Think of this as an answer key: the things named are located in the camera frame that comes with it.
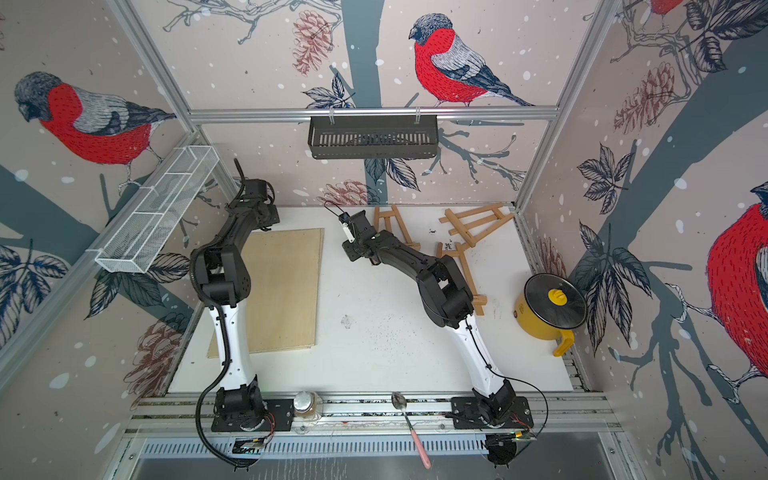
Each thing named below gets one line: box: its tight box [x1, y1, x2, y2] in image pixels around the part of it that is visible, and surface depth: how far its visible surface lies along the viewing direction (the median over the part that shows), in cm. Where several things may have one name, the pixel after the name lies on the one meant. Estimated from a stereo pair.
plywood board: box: [207, 228, 324, 359], surface depth 95 cm
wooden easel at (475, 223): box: [439, 203, 515, 248], surface depth 118 cm
